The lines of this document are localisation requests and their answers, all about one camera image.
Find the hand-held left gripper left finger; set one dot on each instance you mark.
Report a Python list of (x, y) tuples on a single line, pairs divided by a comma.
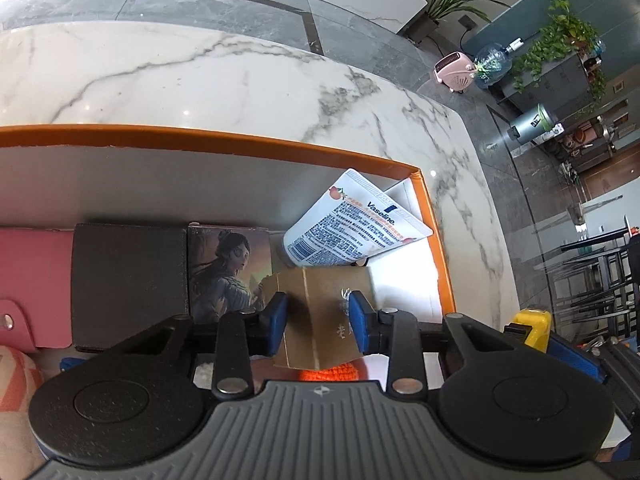
[(276, 322)]

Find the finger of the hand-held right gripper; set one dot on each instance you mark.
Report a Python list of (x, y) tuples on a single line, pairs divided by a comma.
[(575, 360)]

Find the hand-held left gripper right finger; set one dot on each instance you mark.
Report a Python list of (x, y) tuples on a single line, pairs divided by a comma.
[(359, 322)]

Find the golden box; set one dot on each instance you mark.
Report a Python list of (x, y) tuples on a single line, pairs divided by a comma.
[(320, 320)]

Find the crochet orange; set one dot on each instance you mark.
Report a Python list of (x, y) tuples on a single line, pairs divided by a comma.
[(330, 372)]

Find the illustrated woman card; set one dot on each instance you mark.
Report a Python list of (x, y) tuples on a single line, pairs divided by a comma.
[(225, 270)]

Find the white lotion tube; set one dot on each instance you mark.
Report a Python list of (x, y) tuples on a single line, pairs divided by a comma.
[(350, 225)]

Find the dark grey box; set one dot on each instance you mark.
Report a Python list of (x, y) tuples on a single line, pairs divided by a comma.
[(125, 280)]

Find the orange cardboard box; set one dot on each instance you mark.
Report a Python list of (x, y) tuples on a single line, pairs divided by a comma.
[(150, 185)]

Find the pink case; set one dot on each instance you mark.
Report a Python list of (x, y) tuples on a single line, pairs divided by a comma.
[(35, 275)]

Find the yellow block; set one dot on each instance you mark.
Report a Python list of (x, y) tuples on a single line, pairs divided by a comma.
[(534, 327)]

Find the black dining chair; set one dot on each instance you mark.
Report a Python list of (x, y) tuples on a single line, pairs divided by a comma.
[(595, 285)]

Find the silver trash can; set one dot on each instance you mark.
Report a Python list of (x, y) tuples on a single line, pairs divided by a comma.
[(530, 124)]

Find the pink space heater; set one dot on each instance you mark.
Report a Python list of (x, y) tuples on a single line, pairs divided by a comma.
[(454, 74)]

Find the grey metal cabinet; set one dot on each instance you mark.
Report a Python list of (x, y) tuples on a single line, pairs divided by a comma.
[(560, 85)]

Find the blue water jug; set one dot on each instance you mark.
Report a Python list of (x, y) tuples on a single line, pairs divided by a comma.
[(495, 65)]

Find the trailing vine plant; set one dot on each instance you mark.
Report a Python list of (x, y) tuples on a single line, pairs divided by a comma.
[(555, 45)]

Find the potted floor plant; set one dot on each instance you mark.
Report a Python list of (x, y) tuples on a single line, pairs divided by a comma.
[(445, 0)]

